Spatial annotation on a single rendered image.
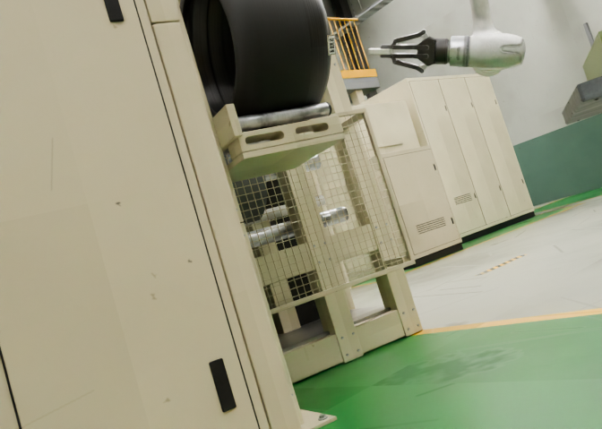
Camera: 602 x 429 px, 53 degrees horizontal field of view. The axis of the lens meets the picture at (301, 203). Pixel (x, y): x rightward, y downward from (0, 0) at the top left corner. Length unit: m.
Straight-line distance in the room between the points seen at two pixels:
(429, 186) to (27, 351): 6.26
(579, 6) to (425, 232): 7.88
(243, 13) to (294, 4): 0.16
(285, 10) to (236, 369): 1.18
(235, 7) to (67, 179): 1.04
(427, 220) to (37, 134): 6.02
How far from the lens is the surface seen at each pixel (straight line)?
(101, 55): 0.99
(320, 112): 1.93
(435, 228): 6.82
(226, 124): 1.77
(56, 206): 0.90
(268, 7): 1.83
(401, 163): 6.68
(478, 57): 1.85
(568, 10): 13.65
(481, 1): 2.01
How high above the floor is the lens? 0.48
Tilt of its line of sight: 5 degrees up
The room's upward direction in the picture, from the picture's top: 17 degrees counter-clockwise
